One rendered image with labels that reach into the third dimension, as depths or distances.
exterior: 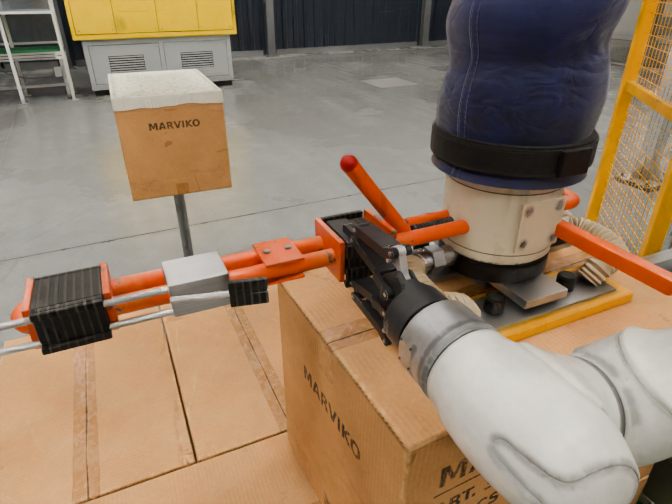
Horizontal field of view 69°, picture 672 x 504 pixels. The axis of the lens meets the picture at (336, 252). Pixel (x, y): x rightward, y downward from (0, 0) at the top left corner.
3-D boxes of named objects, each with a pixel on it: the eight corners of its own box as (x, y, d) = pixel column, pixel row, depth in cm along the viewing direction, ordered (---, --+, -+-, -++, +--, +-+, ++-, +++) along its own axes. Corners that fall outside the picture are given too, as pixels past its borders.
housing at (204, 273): (220, 278, 65) (216, 248, 63) (233, 305, 59) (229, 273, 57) (165, 290, 62) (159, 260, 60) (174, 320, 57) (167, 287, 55)
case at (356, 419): (503, 353, 127) (532, 211, 108) (650, 474, 96) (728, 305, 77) (287, 438, 103) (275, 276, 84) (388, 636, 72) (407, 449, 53)
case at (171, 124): (125, 158, 245) (107, 73, 225) (207, 149, 259) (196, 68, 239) (132, 201, 196) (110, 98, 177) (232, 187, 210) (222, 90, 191)
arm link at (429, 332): (420, 417, 47) (389, 377, 51) (496, 389, 50) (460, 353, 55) (430, 342, 42) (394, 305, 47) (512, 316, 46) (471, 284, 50)
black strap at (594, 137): (513, 126, 85) (517, 102, 83) (634, 166, 67) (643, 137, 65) (401, 141, 77) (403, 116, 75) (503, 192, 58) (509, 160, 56)
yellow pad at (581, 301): (580, 272, 86) (587, 247, 83) (632, 302, 78) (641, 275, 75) (414, 323, 73) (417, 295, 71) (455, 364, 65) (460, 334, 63)
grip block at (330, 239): (364, 241, 74) (365, 205, 71) (398, 272, 66) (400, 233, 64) (313, 252, 71) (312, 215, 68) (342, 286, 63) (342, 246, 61)
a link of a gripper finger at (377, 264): (386, 303, 54) (388, 294, 54) (344, 242, 62) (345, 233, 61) (416, 295, 56) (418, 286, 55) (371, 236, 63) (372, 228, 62)
